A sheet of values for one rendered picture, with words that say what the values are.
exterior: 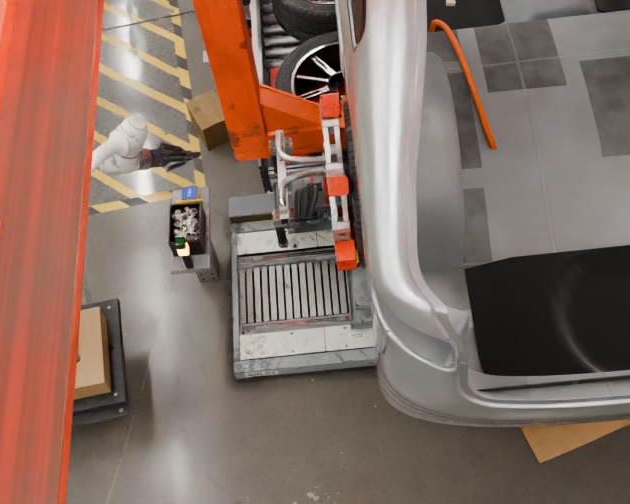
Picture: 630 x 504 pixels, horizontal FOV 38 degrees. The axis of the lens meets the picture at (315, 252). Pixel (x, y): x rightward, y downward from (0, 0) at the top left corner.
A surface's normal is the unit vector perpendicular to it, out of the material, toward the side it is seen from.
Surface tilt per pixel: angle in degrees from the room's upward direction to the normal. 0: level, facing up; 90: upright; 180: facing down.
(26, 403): 0
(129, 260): 0
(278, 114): 90
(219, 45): 90
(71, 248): 0
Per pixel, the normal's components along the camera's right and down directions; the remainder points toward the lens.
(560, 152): -0.06, -0.20
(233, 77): 0.07, 0.85
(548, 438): -0.06, -0.51
